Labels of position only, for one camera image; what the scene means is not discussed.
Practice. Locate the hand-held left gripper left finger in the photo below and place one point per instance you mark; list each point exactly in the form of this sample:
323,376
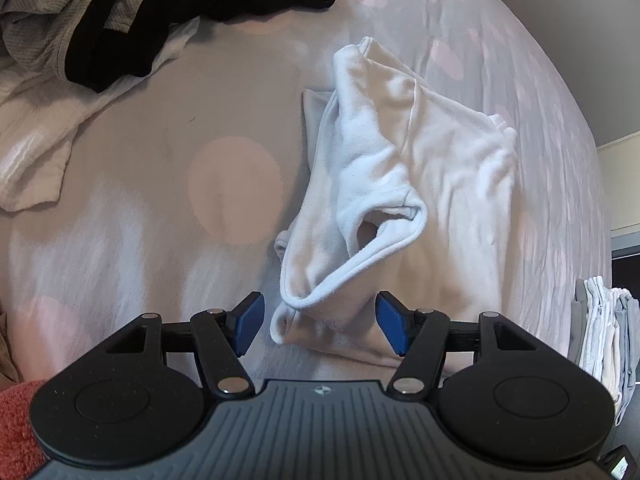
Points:
250,322

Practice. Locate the stack of folded clothes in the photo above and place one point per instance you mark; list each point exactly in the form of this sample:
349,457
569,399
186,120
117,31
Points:
600,330

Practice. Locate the grey knit garment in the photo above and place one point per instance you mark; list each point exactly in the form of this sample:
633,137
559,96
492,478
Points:
35,5

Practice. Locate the pink polka dot bed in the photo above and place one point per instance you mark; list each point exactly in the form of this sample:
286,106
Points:
150,110

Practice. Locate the tan pants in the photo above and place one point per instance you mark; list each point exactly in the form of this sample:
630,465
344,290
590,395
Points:
6,350

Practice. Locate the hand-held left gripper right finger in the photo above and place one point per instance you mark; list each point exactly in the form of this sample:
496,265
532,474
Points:
392,322

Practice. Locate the red towel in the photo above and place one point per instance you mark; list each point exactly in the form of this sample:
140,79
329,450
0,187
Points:
15,420

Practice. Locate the white sweatshirt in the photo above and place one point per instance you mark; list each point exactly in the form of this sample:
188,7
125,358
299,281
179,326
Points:
380,160

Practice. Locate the white wardrobe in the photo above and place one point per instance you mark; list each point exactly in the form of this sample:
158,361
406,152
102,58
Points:
620,180

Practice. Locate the white waffle cloth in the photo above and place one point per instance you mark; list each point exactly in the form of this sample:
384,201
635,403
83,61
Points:
30,135

